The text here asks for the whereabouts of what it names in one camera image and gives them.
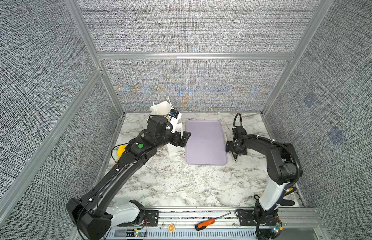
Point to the orange handled screwdriver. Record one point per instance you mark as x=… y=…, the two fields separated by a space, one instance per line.
x=204 y=224

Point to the yellow toy shovel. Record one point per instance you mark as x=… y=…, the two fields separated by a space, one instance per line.
x=120 y=150

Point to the lilac plastic tray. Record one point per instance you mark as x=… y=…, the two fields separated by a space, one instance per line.
x=207 y=145

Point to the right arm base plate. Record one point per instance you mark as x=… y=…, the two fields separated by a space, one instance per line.
x=250 y=217

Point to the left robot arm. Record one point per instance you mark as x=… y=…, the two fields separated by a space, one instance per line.
x=88 y=213

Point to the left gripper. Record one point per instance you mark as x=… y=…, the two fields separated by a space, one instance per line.
x=176 y=142

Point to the aluminium front rail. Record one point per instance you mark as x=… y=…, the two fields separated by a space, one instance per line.
x=298 y=224

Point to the white paper bag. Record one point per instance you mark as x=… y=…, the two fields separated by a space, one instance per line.
x=163 y=109

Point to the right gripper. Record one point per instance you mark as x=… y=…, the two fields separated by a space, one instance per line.
x=228 y=147

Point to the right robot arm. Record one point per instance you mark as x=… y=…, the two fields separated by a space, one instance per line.
x=283 y=166

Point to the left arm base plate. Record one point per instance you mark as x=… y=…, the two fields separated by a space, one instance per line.
x=149 y=218

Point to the small orange tag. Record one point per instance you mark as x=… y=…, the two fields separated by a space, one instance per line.
x=171 y=228

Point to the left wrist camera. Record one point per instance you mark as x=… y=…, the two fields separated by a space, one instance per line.
x=174 y=119

